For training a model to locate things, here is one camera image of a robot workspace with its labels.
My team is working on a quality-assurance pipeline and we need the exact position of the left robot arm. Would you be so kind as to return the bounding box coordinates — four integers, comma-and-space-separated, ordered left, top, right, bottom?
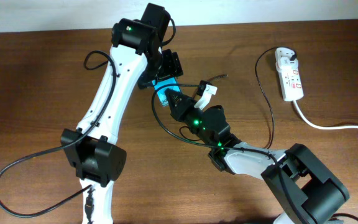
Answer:
60, 3, 183, 223

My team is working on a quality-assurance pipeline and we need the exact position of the black charging cable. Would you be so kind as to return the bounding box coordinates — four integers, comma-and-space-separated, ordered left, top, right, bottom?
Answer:
191, 46, 298, 150

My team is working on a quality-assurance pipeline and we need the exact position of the blue-screen Galaxy smartphone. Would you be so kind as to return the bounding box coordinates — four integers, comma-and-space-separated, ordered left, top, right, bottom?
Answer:
152, 78, 181, 106

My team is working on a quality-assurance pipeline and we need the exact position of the white power strip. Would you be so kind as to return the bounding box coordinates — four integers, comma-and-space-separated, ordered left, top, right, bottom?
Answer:
275, 59, 304, 101

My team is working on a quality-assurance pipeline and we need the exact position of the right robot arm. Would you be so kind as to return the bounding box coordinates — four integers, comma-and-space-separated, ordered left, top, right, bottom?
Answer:
165, 89, 350, 223

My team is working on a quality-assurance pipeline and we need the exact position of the white USB charger plug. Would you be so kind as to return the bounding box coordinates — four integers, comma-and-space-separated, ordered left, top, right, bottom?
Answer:
275, 47, 299, 72

